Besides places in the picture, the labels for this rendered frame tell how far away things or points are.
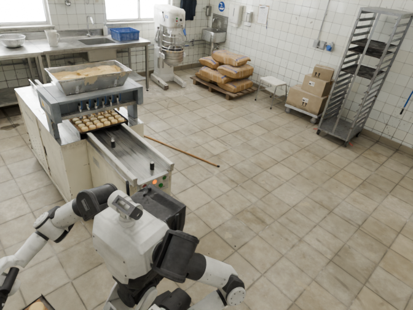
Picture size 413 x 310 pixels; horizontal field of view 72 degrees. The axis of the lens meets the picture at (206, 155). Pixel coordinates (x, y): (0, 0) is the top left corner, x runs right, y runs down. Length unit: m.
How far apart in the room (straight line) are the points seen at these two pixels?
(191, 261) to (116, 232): 0.28
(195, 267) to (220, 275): 0.12
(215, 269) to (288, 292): 1.55
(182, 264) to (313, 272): 1.92
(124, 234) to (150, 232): 0.09
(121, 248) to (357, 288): 2.19
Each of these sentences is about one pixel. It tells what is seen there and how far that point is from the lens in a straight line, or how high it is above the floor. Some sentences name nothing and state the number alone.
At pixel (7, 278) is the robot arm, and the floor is 1.00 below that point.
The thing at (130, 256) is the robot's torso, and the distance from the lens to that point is 1.03.
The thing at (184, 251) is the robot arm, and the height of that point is 1.30.
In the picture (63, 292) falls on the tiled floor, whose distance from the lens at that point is 2.53.
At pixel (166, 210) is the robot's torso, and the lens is 1.12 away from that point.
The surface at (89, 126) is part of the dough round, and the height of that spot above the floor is 0.92.
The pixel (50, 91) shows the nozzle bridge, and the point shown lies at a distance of 2.46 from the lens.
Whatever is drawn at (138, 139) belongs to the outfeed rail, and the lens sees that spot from 2.29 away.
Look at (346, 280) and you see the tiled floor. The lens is 2.86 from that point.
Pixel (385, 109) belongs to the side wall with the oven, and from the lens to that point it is 5.19.
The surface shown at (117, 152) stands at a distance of 2.24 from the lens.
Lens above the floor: 2.08
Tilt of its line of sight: 34 degrees down
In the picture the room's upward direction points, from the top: 7 degrees clockwise
